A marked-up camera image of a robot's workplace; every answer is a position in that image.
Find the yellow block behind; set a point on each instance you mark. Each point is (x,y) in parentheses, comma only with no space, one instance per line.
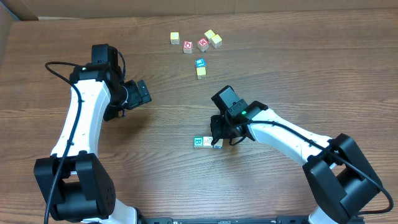
(208,35)

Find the yellow block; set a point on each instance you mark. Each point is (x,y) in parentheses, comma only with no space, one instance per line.
(174,38)
(201,73)
(208,35)
(216,41)

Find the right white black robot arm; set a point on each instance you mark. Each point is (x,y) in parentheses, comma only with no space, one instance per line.
(340,177)

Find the green letter block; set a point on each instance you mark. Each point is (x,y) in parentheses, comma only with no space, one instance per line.
(198,142)

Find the far left yellow block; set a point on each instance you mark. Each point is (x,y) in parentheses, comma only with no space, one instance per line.
(174,38)

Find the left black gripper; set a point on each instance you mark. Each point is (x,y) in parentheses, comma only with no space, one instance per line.
(136,98)

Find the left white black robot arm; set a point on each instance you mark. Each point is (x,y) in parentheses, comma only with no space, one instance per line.
(74,184)

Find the plain white wooden block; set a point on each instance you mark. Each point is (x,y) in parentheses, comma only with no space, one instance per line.
(207,140)

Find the red block with circle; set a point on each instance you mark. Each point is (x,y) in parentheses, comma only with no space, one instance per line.
(188,47)

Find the white blue picture block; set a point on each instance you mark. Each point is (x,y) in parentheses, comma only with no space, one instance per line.
(218,144)

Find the yellow block centre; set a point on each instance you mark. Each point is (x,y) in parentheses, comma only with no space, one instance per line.
(201,73)

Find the yellow block far right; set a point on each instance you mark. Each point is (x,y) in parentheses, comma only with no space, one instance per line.
(216,41)

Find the red block letter E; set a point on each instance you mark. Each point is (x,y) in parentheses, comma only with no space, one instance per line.
(203,44)

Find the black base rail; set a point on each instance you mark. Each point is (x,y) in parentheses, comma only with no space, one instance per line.
(279,220)

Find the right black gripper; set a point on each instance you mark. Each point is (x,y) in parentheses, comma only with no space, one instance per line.
(218,130)

